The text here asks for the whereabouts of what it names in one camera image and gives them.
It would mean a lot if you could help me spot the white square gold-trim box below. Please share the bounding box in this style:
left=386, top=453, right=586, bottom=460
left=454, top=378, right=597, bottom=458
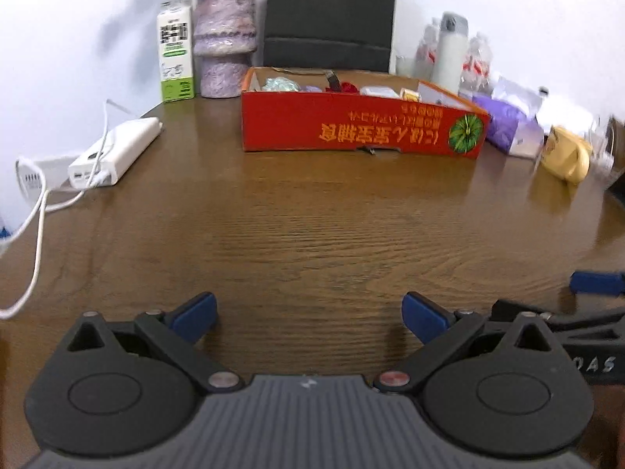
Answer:
left=359, top=86, right=400, bottom=98

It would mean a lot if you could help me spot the red fabric flower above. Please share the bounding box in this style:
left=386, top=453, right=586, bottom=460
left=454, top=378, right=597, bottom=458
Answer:
left=340, top=82, right=359, bottom=94

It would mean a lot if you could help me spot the teal plastic bag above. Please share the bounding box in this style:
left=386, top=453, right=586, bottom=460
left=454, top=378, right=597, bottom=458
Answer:
left=262, top=76, right=301, bottom=92

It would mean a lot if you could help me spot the purple fabric pouch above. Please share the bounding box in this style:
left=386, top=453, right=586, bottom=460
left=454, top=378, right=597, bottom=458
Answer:
left=302, top=85, right=324, bottom=93

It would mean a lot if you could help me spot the yellow mug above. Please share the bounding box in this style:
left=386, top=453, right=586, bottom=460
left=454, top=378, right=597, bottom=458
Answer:
left=540, top=126, right=592, bottom=185

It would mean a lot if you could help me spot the purple tissue pack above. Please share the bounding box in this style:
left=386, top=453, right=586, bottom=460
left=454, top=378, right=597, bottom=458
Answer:
left=473, top=77, right=545, bottom=160

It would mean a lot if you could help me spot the white power bank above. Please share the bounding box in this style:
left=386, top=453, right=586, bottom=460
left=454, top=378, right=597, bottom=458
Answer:
left=68, top=116, right=162, bottom=191

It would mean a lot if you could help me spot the plastic water bottle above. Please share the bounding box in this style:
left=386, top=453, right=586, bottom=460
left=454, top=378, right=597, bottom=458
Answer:
left=460, top=33, right=493, bottom=98
left=415, top=18, right=441, bottom=81

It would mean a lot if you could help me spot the red cardboard box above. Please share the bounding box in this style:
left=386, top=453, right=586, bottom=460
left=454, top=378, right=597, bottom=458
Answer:
left=241, top=67, right=489, bottom=159

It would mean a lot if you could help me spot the white thermos bottle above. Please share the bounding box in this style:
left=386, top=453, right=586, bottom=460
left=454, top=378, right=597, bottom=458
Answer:
left=431, top=12, right=468, bottom=94

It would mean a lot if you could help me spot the purple ceramic vase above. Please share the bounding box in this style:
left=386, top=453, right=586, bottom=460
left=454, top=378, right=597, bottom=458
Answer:
left=193, top=0, right=257, bottom=98

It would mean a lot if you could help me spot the white green milk carton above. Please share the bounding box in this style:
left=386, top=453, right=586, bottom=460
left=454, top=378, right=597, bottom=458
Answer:
left=157, top=0, right=195, bottom=103

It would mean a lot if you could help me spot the black paper bag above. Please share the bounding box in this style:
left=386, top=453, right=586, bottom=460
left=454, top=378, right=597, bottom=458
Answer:
left=263, top=0, right=395, bottom=72

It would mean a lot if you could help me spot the white charging cable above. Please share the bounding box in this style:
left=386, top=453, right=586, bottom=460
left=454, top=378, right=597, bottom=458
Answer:
left=0, top=99, right=117, bottom=321

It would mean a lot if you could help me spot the white wall charger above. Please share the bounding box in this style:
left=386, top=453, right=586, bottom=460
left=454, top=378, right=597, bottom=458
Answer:
left=15, top=150, right=79, bottom=206

